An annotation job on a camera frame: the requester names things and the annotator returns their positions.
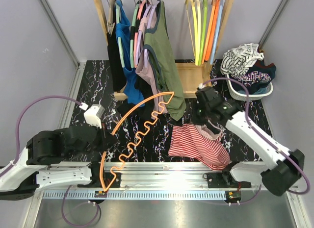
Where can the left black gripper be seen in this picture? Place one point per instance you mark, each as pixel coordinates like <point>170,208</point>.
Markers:
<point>108,140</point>

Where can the orange hanger with red top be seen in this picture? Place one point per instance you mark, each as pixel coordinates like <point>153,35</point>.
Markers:
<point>131,145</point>

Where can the red white striped top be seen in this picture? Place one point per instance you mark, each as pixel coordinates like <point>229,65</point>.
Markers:
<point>201,143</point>

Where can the black white striped tank top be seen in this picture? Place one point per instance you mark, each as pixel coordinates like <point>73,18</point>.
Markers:
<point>237,61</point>

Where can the yellow plastic hanger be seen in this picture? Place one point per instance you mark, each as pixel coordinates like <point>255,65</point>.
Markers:
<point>189,4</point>

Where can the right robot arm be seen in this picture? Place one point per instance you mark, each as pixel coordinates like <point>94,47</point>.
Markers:
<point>281,167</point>

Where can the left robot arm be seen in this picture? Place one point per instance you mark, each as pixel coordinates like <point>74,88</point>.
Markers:
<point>31,172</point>

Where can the blue top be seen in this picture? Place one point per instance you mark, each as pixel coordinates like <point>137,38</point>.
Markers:
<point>123,33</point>

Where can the black garment on clip hanger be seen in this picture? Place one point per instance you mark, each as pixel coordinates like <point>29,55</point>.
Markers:
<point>118,77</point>

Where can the mauve pink top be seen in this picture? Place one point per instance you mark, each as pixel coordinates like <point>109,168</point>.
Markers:
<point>146,73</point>

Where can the purple hanger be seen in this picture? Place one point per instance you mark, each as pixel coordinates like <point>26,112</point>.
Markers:
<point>146,56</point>

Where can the olive green top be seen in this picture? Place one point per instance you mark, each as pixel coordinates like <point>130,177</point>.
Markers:
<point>161,58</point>

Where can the lilac hanger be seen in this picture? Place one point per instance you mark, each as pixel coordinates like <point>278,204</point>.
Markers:
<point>145,12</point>

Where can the wooden clip hanger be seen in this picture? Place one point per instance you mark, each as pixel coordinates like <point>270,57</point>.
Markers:
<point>110,23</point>

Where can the pink hanger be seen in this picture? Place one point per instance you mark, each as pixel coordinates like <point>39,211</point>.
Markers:
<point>137,22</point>

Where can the mint green hanger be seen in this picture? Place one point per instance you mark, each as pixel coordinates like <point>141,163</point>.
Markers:
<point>119,40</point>

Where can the orange empty hanger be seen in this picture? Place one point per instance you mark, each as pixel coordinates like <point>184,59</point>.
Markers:
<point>213,29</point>
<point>209,32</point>

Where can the light blue empty hanger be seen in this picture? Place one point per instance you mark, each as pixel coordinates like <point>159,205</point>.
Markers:
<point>216,32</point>

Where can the lime green empty hanger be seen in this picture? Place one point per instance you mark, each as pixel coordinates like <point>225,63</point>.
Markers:
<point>203,29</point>

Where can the cream empty hanger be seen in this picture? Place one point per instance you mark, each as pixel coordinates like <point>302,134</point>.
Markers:
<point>198,37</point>

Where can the wooden clothes rack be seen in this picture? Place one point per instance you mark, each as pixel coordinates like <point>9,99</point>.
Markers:
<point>190,75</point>

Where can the white laundry basket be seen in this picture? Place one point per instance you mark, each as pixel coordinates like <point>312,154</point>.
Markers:
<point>241,95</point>

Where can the navy printed shirt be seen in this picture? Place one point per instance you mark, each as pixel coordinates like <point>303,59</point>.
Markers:
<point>257,77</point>

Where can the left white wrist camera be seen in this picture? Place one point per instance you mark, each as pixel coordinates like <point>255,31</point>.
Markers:
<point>93,114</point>

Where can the aluminium rail base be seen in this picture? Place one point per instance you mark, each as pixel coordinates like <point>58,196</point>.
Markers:
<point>173,192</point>

